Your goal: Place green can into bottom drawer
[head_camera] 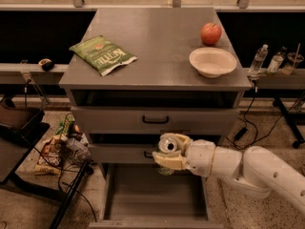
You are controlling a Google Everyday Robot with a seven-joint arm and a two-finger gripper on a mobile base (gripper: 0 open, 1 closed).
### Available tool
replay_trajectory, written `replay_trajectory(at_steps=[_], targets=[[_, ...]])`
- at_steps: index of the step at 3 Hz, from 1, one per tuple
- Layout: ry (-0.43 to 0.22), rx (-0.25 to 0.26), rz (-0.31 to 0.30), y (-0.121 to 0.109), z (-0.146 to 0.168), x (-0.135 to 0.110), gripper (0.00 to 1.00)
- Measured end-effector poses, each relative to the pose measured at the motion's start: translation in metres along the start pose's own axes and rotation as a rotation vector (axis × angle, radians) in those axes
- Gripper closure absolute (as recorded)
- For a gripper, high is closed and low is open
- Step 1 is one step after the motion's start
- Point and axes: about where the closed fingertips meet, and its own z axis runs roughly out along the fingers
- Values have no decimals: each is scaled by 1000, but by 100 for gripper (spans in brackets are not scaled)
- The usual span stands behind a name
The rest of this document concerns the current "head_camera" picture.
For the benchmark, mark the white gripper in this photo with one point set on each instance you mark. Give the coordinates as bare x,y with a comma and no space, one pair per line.
200,157

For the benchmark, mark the green soda can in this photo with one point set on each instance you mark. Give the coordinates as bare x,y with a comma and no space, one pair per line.
168,156

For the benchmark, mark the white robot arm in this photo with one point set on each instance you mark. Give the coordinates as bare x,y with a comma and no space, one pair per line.
255,173

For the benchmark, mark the grey open bottom drawer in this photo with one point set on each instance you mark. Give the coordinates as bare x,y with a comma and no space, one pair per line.
136,196

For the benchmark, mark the grey middle drawer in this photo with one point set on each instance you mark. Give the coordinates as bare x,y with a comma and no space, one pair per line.
122,153

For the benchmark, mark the grey drawer cabinet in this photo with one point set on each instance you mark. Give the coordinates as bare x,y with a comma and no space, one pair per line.
162,39

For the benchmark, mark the grey top drawer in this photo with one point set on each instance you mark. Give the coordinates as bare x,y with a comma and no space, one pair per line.
142,121

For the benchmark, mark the white paper bowl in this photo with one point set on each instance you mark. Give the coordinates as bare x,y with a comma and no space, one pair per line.
212,62

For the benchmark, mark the crumpled plastic bottle on floor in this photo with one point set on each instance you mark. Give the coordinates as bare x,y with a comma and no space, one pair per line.
79,151

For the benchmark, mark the green snack packet on floor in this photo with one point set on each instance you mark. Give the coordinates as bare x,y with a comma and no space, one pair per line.
65,125

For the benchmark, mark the red apple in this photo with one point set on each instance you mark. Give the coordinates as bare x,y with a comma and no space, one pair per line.
210,33

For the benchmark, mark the black rolling stand leg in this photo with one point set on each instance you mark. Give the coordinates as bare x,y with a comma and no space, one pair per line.
293,120

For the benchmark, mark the green Kettle chips bag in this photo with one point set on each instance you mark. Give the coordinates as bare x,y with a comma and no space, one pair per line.
102,54

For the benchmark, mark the clear plastic water bottle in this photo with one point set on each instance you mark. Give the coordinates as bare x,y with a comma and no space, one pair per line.
257,63

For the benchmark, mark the snack bag on floor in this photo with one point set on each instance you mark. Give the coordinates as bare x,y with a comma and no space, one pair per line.
50,161

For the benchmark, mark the plastic cup with straw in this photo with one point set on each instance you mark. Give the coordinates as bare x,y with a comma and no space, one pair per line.
293,60

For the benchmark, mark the black yellow tape measure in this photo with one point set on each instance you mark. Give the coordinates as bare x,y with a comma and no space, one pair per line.
46,64

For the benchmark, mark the black power cable adapter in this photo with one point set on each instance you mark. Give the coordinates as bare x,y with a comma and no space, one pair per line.
254,129

